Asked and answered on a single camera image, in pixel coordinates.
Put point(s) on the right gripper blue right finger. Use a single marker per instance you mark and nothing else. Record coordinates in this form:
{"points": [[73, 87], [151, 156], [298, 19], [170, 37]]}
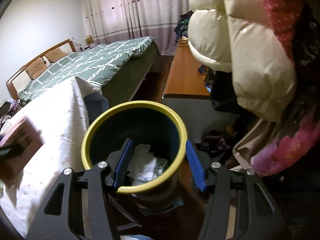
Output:
{"points": [[195, 165]]}

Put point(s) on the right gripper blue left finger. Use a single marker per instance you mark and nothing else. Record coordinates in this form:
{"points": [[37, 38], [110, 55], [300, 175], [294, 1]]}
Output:
{"points": [[123, 157]]}

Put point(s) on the yellow rim trash bin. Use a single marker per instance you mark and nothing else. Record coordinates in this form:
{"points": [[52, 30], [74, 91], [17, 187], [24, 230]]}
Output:
{"points": [[143, 122]]}

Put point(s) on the crumpled white tissue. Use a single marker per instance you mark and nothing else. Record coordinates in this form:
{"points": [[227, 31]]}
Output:
{"points": [[144, 166]]}

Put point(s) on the wooden desk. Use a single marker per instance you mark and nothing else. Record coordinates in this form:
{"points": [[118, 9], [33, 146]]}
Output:
{"points": [[184, 80]]}

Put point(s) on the pink floral garment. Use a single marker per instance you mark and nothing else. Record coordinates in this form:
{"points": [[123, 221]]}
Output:
{"points": [[269, 149]]}

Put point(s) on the white floral tablecloth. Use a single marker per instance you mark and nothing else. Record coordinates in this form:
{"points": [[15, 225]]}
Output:
{"points": [[60, 116]]}

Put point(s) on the bed with green plaid duvet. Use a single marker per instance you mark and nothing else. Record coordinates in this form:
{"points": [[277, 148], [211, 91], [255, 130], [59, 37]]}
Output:
{"points": [[116, 68]]}

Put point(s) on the pink milk carton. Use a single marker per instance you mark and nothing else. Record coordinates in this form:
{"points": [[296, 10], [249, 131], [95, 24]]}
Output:
{"points": [[18, 146]]}

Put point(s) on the dark clothes pile on desk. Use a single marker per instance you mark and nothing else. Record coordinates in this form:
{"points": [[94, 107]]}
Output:
{"points": [[181, 29]]}

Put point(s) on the cream puffer jacket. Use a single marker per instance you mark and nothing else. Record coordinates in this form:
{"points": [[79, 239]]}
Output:
{"points": [[235, 36]]}

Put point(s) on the clothes pile on nightstand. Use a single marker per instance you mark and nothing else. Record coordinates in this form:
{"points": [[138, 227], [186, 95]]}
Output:
{"points": [[8, 110]]}

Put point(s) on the left brown pillow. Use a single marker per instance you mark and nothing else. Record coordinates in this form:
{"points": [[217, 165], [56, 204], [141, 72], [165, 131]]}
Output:
{"points": [[35, 69]]}

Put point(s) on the brown pillow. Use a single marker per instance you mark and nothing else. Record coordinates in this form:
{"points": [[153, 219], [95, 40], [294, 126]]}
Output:
{"points": [[35, 69], [55, 55]]}

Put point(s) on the right brown pillow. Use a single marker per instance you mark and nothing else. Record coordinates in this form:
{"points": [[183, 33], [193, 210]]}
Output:
{"points": [[55, 55]]}

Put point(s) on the tissue box on far nightstand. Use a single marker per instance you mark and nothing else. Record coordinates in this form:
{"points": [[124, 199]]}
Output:
{"points": [[89, 40]]}

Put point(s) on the wooden headboard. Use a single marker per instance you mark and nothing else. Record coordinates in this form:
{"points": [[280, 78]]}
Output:
{"points": [[21, 79]]}

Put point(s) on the pink striped curtain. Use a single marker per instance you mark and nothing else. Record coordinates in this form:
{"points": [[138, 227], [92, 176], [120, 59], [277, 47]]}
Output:
{"points": [[108, 21]]}

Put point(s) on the red dotted jacket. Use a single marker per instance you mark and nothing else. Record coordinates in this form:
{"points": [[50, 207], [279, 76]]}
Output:
{"points": [[283, 16]]}

